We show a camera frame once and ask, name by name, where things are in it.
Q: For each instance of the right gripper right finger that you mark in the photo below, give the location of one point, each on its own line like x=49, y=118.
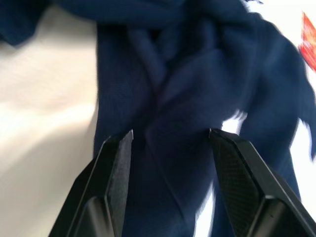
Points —
x=251, y=187

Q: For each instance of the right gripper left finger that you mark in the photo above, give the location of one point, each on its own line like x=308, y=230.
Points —
x=98, y=187

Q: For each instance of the navy blue striped shorts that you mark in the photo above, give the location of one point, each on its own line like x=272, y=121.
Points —
x=177, y=86

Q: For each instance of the red snack packet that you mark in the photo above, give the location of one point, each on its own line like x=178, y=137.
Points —
x=309, y=47

